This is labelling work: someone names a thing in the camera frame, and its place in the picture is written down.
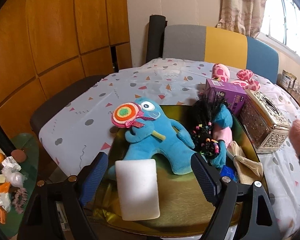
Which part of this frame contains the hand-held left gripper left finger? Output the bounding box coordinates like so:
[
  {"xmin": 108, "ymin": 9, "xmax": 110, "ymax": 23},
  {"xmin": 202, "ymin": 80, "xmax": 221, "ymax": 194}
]
[{"xmin": 17, "ymin": 152, "xmax": 109, "ymax": 240}]

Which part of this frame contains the wooden wardrobe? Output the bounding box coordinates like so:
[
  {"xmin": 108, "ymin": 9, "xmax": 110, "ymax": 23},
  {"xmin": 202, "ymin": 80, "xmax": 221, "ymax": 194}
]
[{"xmin": 0, "ymin": 0, "xmax": 133, "ymax": 140}]

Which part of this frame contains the blue tissue packet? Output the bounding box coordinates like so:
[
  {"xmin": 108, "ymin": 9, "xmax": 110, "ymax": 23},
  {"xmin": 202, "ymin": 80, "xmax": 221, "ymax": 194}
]
[{"xmin": 219, "ymin": 166, "xmax": 237, "ymax": 183}]

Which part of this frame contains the black rolled mat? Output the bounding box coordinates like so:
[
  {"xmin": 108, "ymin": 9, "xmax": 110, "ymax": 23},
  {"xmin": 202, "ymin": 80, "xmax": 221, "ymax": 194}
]
[{"xmin": 146, "ymin": 14, "xmax": 167, "ymax": 63}]

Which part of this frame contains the blue plush monster with lollipop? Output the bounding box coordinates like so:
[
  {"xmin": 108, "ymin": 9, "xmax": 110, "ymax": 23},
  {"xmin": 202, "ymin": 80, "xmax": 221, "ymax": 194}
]
[{"xmin": 107, "ymin": 96, "xmax": 195, "ymax": 180}]

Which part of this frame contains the patterned white tablecloth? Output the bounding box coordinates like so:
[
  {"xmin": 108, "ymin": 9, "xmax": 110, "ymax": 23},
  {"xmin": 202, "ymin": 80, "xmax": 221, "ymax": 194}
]
[{"xmin": 38, "ymin": 57, "xmax": 300, "ymax": 240}]

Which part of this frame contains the pink spotted plush toy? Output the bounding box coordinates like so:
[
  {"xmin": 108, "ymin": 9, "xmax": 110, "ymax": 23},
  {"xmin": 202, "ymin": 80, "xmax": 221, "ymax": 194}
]
[{"xmin": 212, "ymin": 63, "xmax": 262, "ymax": 92}]

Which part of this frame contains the white foam sponge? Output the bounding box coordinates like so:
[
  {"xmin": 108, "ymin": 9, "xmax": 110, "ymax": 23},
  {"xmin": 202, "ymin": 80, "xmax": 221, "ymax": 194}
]
[{"xmin": 115, "ymin": 158, "xmax": 161, "ymax": 221}]

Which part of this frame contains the gold tray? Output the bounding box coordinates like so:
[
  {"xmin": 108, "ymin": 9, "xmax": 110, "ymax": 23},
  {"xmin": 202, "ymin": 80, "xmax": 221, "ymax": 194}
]
[{"xmin": 90, "ymin": 104, "xmax": 264, "ymax": 230}]

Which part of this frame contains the silver embossed tissue box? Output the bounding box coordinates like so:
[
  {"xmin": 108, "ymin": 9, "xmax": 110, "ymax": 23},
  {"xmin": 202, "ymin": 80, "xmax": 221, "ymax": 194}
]
[{"xmin": 239, "ymin": 89, "xmax": 290, "ymax": 154}]

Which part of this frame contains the purple cardboard box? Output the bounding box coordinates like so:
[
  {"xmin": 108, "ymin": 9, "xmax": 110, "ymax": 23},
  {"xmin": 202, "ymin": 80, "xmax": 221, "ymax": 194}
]
[{"xmin": 205, "ymin": 78, "xmax": 247, "ymax": 117}]

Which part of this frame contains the pink hair scrunchie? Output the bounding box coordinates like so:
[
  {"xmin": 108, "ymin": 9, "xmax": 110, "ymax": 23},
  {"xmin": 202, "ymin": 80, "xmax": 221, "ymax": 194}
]
[{"xmin": 11, "ymin": 187, "xmax": 28, "ymax": 214}]

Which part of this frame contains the green glass side table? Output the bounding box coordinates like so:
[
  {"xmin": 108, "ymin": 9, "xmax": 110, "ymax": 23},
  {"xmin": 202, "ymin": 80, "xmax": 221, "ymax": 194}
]
[{"xmin": 0, "ymin": 132, "xmax": 40, "ymax": 238}]

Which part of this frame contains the window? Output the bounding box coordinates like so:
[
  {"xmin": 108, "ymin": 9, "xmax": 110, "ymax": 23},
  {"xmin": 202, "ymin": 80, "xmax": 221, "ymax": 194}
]
[{"xmin": 260, "ymin": 0, "xmax": 300, "ymax": 62}]

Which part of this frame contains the white crumpled plastic bag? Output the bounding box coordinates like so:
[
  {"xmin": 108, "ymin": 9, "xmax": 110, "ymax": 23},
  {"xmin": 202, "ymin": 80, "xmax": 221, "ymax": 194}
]
[{"xmin": 1, "ymin": 156, "xmax": 28, "ymax": 188}]

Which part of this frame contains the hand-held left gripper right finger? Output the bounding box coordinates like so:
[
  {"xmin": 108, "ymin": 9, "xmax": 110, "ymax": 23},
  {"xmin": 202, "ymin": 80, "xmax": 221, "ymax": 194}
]
[{"xmin": 191, "ymin": 152, "xmax": 282, "ymax": 240}]

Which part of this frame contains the patterned beige curtain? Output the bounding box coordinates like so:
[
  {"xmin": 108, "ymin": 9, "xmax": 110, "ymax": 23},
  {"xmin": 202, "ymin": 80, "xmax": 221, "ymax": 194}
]
[{"xmin": 216, "ymin": 0, "xmax": 268, "ymax": 38}]

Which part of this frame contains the black-haired beaded doll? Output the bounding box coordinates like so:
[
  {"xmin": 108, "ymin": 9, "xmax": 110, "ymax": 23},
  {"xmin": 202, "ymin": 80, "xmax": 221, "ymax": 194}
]
[{"xmin": 191, "ymin": 96, "xmax": 234, "ymax": 169}]

